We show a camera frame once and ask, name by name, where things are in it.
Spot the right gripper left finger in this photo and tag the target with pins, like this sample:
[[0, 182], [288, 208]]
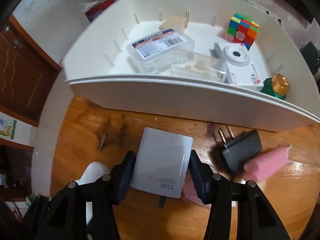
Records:
[[81, 211]]

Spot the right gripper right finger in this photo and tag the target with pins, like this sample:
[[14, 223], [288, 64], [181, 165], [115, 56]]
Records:
[[257, 218]]

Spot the pink sponge brush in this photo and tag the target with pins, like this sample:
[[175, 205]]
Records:
[[265, 165]]

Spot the black plug adapter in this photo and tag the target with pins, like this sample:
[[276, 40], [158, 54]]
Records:
[[235, 151]]

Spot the white 33W charger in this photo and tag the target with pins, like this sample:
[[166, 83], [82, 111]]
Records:
[[161, 164]]

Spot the green gold perfume bottle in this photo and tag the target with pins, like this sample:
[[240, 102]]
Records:
[[276, 86]]

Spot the white plastic scraper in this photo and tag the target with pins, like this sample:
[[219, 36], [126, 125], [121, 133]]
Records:
[[94, 171]]

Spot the white plastic storage bin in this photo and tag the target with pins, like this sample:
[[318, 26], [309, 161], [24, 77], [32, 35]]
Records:
[[97, 68]]

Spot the clear labelled plastic box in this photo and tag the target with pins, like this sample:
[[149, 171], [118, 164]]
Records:
[[153, 54]]

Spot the colourful rubiks cube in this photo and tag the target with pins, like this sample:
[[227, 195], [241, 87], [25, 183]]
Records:
[[243, 30]]

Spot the red tissue box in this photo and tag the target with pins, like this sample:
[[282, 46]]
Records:
[[93, 9]]

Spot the wooden block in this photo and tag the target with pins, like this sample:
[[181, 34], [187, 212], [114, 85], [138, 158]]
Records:
[[177, 23]]

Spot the white toy camera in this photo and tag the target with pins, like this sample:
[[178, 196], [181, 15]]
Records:
[[244, 68]]

